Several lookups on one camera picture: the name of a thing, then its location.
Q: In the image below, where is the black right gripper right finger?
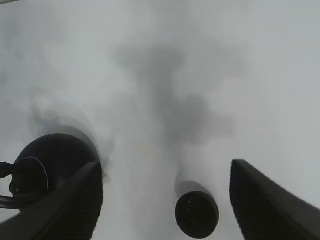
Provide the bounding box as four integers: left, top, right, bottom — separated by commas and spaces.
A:
229, 159, 320, 240

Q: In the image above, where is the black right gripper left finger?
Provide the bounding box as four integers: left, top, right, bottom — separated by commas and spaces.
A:
0, 162, 103, 240

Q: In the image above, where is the black cast iron teapot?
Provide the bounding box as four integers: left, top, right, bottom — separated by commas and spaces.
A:
0, 133, 100, 210

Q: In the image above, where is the black teacup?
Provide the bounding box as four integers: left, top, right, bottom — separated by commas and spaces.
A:
174, 191, 220, 239

